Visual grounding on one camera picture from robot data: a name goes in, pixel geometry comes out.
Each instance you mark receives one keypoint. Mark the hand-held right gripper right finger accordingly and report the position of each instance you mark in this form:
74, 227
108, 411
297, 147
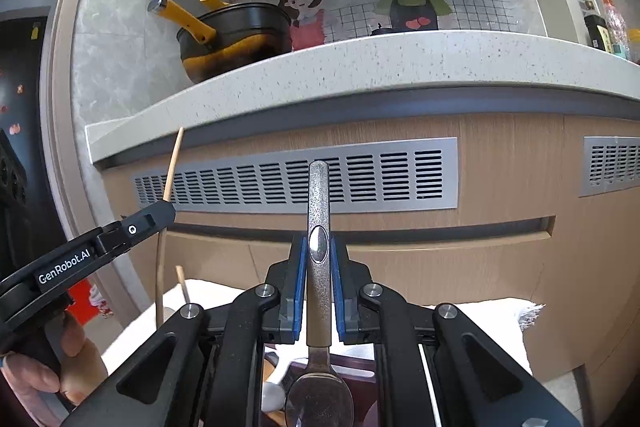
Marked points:
336, 292

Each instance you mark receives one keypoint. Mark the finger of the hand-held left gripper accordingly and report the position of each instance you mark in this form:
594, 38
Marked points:
145, 222

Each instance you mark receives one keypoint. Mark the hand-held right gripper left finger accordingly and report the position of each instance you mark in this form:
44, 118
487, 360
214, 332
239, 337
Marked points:
300, 287

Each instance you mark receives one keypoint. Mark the wooden chopstick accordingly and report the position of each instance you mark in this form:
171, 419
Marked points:
183, 284
172, 167

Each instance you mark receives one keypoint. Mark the maroon plastic utensil holder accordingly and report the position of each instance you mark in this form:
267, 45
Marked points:
361, 369

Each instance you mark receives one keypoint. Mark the metal spoon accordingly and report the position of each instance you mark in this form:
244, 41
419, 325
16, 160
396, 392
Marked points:
318, 207

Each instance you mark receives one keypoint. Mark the person's left hand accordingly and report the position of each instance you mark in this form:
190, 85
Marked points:
30, 382

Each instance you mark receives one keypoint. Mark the red bag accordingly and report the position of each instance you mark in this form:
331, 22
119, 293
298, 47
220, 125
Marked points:
80, 302

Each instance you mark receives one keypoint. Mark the pink patterned packet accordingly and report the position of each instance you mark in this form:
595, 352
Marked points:
102, 304

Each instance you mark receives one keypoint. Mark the white textured cloth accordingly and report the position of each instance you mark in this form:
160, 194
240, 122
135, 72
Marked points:
130, 342

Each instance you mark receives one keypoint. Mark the long grey vent grille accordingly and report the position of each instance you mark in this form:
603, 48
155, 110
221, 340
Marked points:
300, 177

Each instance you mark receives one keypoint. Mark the wooden cabinet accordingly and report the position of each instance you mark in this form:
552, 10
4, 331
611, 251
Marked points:
450, 267

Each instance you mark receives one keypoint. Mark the black refrigerator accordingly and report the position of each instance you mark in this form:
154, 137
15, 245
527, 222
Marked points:
20, 72

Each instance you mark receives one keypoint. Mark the short grey vent grille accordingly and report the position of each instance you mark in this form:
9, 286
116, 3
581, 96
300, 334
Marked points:
612, 164

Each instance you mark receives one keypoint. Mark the dark sauce bottle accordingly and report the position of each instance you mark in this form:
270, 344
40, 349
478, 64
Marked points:
597, 32

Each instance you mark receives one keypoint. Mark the clear bottle orange cap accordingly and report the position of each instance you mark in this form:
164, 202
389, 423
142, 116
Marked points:
617, 24

